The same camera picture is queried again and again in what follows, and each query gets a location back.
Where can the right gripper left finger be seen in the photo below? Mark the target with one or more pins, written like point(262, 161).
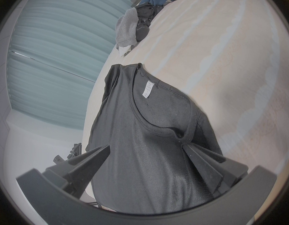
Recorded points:
point(74, 174)

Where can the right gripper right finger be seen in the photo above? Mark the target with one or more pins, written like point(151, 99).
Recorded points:
point(212, 170)

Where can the black T-shirt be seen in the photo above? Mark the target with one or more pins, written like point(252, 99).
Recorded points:
point(146, 160)

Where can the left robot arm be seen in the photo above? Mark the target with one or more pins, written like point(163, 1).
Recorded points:
point(77, 148)

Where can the blue-green curtain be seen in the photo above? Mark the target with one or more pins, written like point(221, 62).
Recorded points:
point(48, 97)
point(64, 20)

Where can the bed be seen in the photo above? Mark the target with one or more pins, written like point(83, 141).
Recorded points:
point(228, 67)

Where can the white garment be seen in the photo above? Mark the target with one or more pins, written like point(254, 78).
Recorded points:
point(122, 50)

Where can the light grey garment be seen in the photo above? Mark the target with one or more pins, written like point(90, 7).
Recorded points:
point(126, 29)

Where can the black garment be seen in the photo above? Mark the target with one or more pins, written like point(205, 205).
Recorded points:
point(143, 29)

